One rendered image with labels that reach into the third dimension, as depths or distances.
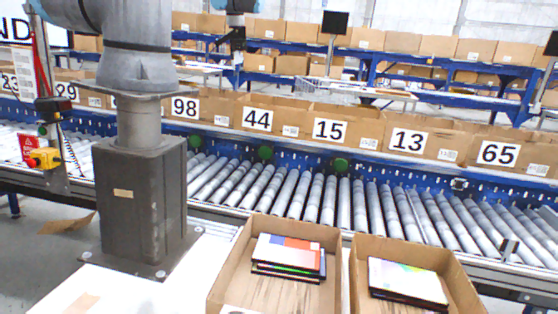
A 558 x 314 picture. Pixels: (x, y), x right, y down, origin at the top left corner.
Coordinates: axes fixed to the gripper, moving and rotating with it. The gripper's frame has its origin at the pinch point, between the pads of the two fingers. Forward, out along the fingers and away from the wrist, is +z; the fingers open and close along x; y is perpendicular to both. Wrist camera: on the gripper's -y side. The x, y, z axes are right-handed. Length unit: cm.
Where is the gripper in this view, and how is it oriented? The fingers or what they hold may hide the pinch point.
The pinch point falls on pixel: (232, 66)
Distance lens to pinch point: 173.9
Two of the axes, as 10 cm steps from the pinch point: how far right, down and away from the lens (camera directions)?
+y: 10.0, 0.0, 0.3
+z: -0.1, 9.0, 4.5
